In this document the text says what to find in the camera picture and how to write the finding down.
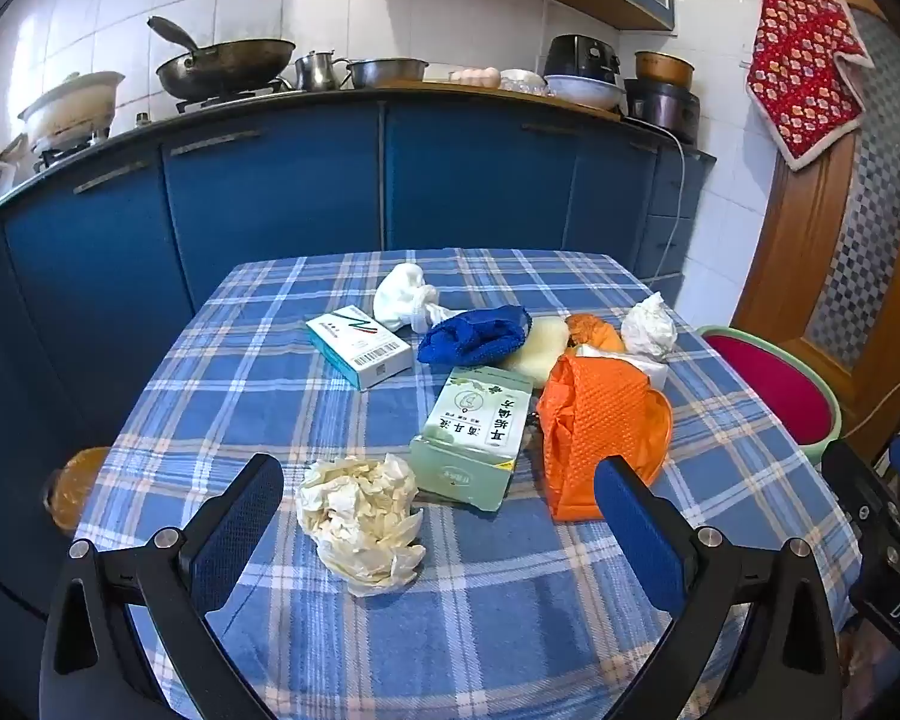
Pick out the blue mesh cloth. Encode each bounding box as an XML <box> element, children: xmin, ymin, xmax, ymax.
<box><xmin>418</xmin><ymin>305</ymin><xmax>533</xmax><ymax>368</ymax></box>

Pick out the black kitchen appliance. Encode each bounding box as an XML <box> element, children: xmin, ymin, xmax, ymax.
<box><xmin>544</xmin><ymin>34</ymin><xmax>621</xmax><ymax>83</ymax></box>

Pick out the white power cable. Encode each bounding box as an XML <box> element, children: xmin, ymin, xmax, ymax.
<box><xmin>630</xmin><ymin>120</ymin><xmax>695</xmax><ymax>282</ymax></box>

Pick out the crumpled white tissue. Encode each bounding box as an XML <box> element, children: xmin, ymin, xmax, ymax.
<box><xmin>620</xmin><ymin>292</ymin><xmax>680</xmax><ymax>361</ymax></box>

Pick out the blue kitchen cabinet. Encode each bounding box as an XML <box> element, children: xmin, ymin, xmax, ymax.
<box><xmin>0</xmin><ymin>86</ymin><xmax>717</xmax><ymax>720</ymax></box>

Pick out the pale yellow sponge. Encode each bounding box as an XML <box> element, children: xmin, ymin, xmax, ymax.
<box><xmin>502</xmin><ymin>315</ymin><xmax>571</xmax><ymax>383</ymax></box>

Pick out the white bowl with blue rim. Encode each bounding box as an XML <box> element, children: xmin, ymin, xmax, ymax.
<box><xmin>544</xmin><ymin>73</ymin><xmax>627</xmax><ymax>112</ymax></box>

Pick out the gas stove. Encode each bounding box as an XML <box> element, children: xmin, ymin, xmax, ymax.
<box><xmin>172</xmin><ymin>79</ymin><xmax>308</xmax><ymax>115</ymax></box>

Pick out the wooden door with glass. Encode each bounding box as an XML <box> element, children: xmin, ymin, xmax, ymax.
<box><xmin>735</xmin><ymin>0</ymin><xmax>900</xmax><ymax>451</ymax></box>

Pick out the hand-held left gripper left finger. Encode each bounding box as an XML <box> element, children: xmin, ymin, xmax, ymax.
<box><xmin>39</xmin><ymin>453</ymin><xmax>284</xmax><ymax>720</ymax></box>

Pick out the blue plaid tablecloth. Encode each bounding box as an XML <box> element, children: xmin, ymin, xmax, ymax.
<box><xmin>75</xmin><ymin>247</ymin><xmax>863</xmax><ymax>720</ymax></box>

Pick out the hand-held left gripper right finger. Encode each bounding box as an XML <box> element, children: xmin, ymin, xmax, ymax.
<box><xmin>594</xmin><ymin>454</ymin><xmax>845</xmax><ymax>720</ymax></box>

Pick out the green medicine box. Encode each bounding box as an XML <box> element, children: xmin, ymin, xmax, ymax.
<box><xmin>409</xmin><ymin>366</ymin><xmax>533</xmax><ymax>515</ymax></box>

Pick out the white knotted cloth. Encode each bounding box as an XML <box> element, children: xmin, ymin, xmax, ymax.
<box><xmin>373</xmin><ymin>262</ymin><xmax>466</xmax><ymax>333</ymax></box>

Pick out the amber jar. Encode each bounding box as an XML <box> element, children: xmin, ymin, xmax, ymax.
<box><xmin>43</xmin><ymin>446</ymin><xmax>113</xmax><ymax>537</ymax></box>

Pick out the steel kettle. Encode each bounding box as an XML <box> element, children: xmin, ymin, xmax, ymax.
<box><xmin>294</xmin><ymin>50</ymin><xmax>350</xmax><ymax>91</ymax></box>

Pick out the white plastic packet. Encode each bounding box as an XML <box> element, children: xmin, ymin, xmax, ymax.
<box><xmin>574</xmin><ymin>345</ymin><xmax>668</xmax><ymax>387</ymax></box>

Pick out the cream paper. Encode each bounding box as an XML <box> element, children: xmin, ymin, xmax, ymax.
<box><xmin>296</xmin><ymin>454</ymin><xmax>427</xmax><ymax>598</ymax></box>

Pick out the steel bowl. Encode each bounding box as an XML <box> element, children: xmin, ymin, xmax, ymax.
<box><xmin>345</xmin><ymin>58</ymin><xmax>430</xmax><ymax>89</ymax></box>

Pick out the dark metal wok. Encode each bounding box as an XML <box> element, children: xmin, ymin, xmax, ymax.
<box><xmin>148</xmin><ymin>15</ymin><xmax>297</xmax><ymax>100</ymax></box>

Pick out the white cooking pot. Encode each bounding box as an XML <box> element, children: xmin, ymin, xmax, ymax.
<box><xmin>17</xmin><ymin>71</ymin><xmax>126</xmax><ymax>155</ymax></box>

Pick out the red patterned cloth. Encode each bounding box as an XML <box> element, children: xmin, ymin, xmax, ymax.
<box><xmin>746</xmin><ymin>0</ymin><xmax>875</xmax><ymax>172</ymax></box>

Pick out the dark electric cooker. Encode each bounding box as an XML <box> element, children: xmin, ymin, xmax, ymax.
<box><xmin>624</xmin><ymin>79</ymin><xmax>701</xmax><ymax>143</ymax></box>

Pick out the red basin with green rim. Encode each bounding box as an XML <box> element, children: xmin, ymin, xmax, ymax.
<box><xmin>697</xmin><ymin>326</ymin><xmax>842</xmax><ymax>466</ymax></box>

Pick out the brown pot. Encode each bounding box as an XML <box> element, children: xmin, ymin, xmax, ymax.
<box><xmin>634</xmin><ymin>51</ymin><xmax>696</xmax><ymax>89</ymax></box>

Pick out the white medicine box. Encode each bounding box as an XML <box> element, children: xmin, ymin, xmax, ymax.
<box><xmin>305</xmin><ymin>305</ymin><xmax>413</xmax><ymax>391</ymax></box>

